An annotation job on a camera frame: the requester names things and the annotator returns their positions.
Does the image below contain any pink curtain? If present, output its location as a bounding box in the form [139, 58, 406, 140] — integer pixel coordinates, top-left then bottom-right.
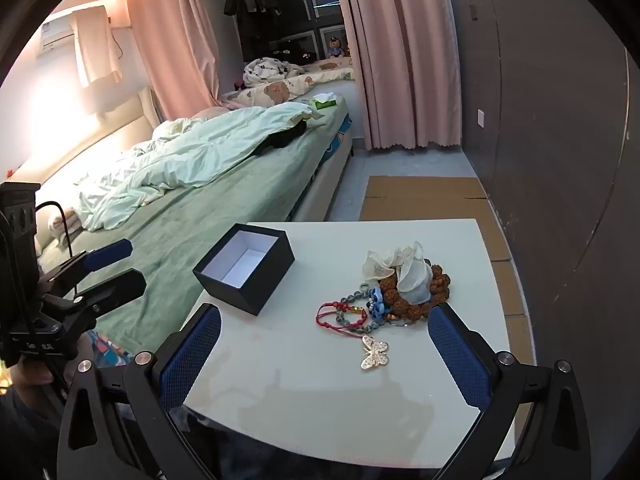
[330, 0, 463, 151]
[123, 0, 221, 122]

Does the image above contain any bear printed blanket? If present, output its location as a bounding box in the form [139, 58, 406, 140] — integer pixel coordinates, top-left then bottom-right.
[220, 59, 357, 107]

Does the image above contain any flattened cardboard sheet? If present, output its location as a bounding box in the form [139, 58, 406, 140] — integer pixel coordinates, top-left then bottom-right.
[359, 176, 537, 441]

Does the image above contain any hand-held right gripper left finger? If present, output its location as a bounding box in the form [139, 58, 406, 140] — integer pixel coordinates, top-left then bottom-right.
[56, 303, 223, 480]

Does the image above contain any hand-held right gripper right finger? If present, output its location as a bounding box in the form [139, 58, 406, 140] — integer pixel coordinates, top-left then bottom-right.
[427, 303, 593, 480]

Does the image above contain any black jewelry box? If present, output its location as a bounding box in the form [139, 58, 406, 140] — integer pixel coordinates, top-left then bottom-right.
[192, 223, 296, 317]

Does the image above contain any white air conditioner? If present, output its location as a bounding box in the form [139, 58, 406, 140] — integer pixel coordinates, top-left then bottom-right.
[37, 11, 108, 54]

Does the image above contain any light green duvet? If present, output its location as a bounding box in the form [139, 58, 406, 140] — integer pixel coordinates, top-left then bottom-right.
[80, 102, 326, 232]

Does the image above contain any person's left hand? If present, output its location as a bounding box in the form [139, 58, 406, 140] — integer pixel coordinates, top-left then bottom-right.
[7, 358, 58, 387]

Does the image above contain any black garment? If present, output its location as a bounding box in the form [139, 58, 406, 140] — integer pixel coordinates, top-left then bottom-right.
[254, 120, 307, 154]

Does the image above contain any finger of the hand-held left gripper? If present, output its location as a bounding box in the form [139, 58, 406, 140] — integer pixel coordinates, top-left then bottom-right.
[37, 239, 134, 287]
[42, 268, 147, 332]

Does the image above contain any white fabric flower hair tie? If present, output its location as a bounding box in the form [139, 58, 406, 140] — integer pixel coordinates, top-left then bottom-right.
[362, 240, 434, 307]

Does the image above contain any white spotted blanket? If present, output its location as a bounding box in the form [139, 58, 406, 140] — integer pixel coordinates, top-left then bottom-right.
[243, 57, 307, 89]

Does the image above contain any green bed sheet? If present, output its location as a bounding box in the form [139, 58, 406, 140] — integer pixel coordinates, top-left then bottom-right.
[37, 94, 351, 357]

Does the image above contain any white pillow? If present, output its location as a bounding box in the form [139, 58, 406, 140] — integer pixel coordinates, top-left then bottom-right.
[36, 206, 84, 249]

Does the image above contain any dark glass door cabinet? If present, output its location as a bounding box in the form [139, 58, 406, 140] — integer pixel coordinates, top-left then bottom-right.
[234, 0, 347, 62]

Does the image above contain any gold butterfly pendant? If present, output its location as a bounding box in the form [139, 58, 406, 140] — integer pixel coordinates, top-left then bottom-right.
[358, 335, 390, 372]

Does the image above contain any brown seed bead bracelet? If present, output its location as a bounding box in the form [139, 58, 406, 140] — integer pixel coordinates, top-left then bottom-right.
[378, 261, 451, 322]

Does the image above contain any dark brown wardrobe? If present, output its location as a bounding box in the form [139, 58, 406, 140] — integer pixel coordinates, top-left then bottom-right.
[449, 0, 640, 480]

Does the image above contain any white hanging cloth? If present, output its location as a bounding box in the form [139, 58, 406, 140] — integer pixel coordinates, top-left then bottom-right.
[70, 5, 124, 89]

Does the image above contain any red cord bracelet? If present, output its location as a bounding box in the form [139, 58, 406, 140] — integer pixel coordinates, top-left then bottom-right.
[315, 300, 369, 334]

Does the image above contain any cartoon printed mattress sheet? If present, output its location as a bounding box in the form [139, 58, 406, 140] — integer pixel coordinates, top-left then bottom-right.
[320, 112, 354, 161]

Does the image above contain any grey bead bracelet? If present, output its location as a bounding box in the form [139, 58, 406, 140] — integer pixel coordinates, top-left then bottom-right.
[338, 284, 387, 334]

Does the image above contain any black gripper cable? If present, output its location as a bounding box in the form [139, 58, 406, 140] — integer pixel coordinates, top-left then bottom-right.
[32, 201, 76, 261]

